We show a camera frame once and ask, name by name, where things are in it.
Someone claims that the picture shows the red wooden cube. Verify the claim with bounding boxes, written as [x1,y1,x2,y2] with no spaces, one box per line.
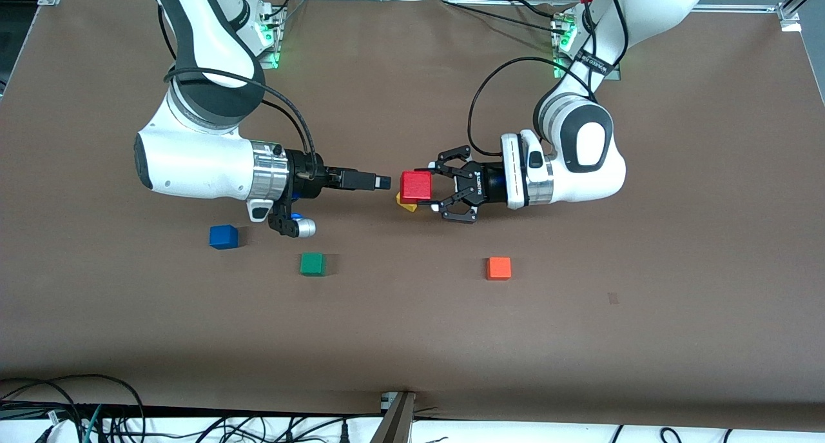
[400,170,432,204]

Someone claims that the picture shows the blue wooden cube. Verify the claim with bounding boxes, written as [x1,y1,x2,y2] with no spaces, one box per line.
[209,224,239,250]

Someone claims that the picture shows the brown paper table cover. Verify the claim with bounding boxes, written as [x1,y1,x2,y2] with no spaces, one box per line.
[0,0,825,431]

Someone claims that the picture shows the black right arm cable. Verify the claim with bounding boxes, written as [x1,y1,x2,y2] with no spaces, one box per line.
[157,0,318,176]

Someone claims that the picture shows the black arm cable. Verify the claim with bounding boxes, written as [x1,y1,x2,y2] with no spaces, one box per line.
[467,0,629,157]
[157,0,318,176]

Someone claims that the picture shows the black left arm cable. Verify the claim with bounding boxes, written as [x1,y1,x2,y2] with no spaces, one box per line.
[467,0,629,157]

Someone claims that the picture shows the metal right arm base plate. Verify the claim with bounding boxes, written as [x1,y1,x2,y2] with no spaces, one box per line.
[255,5,286,70]

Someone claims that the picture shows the black cable across table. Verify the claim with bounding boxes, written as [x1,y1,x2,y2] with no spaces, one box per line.
[440,0,568,36]

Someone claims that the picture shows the aluminium camera mount post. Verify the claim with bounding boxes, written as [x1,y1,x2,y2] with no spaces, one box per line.
[371,391,416,443]

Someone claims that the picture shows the black looped cable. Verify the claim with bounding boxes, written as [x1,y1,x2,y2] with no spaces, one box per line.
[0,374,146,443]

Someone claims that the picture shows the teal cable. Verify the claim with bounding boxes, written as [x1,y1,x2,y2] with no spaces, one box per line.
[81,404,104,443]

